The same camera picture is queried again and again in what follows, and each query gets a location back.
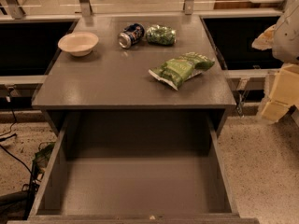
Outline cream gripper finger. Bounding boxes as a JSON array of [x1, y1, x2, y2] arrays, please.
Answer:
[[251, 25, 276, 50], [260, 63, 299, 122]]

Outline green jalapeno chip bag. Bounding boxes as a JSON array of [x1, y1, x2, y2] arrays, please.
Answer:
[[149, 52, 215, 91]]

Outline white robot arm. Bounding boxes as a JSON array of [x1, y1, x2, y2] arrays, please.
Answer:
[[251, 0, 299, 122]]

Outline small green snack bag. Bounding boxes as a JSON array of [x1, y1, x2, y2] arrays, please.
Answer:
[[146, 24, 176, 46]]

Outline open grey top drawer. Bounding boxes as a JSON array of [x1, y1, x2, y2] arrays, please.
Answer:
[[9, 110, 260, 224]]

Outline green bag on floor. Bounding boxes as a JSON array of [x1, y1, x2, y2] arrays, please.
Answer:
[[33, 142, 55, 174]]

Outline blue soda can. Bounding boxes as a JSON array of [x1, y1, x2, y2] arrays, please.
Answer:
[[118, 23, 145, 49]]

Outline grey cabinet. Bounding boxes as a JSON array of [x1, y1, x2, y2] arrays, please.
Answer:
[[31, 14, 237, 138]]

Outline white bowl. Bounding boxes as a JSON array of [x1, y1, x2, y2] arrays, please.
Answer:
[[58, 32, 99, 57]]

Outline black cable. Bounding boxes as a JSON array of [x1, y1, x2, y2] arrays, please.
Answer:
[[0, 87, 33, 175]]

